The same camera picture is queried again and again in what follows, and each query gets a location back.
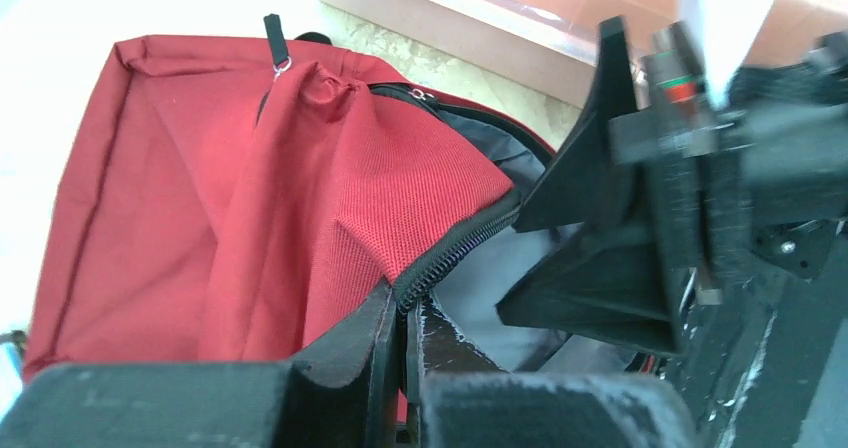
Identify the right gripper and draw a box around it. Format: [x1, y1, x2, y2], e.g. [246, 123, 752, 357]
[496, 16, 847, 447]

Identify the pink plastic storage box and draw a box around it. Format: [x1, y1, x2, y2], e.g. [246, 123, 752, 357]
[320, 0, 847, 106]

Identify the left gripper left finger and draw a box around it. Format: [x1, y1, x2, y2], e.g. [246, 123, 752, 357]
[1, 282, 398, 447]

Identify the red backpack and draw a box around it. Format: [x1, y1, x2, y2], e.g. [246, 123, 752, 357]
[23, 15, 566, 391]

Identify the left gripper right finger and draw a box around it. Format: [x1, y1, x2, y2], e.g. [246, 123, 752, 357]
[405, 295, 697, 447]

